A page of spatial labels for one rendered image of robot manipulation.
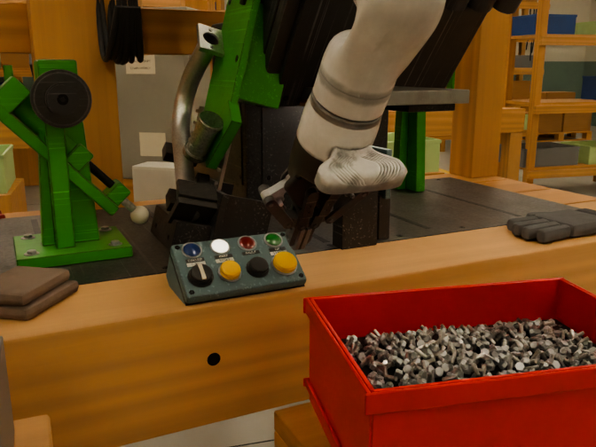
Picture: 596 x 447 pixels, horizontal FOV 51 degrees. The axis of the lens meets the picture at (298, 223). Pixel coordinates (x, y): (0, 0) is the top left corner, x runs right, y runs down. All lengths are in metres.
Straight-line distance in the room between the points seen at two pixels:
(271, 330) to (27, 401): 0.27
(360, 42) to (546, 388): 0.32
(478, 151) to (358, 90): 1.14
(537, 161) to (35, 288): 5.67
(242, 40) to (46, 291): 0.44
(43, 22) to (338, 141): 0.78
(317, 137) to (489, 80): 1.12
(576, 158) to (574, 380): 5.89
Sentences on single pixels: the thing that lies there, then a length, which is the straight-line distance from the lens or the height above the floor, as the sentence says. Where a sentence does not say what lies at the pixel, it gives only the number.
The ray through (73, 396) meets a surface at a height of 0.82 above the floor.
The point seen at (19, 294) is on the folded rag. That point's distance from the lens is 0.72.
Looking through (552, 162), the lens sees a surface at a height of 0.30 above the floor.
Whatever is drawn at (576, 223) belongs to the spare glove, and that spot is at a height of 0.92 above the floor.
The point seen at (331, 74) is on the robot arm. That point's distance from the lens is 0.56.
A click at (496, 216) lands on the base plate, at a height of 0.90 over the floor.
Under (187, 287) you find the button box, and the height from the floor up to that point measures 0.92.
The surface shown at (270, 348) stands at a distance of 0.77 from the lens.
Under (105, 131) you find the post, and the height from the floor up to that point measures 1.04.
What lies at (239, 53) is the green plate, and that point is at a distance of 0.94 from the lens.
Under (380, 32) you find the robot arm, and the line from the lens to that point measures 0.51.
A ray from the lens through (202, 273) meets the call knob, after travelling 0.72.
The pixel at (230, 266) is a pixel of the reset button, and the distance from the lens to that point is 0.73.
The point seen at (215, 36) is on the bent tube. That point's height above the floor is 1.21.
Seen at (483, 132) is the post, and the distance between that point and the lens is 1.68.
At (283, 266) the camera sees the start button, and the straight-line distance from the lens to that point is 0.75.
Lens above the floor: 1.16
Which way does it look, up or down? 14 degrees down
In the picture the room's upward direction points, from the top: straight up
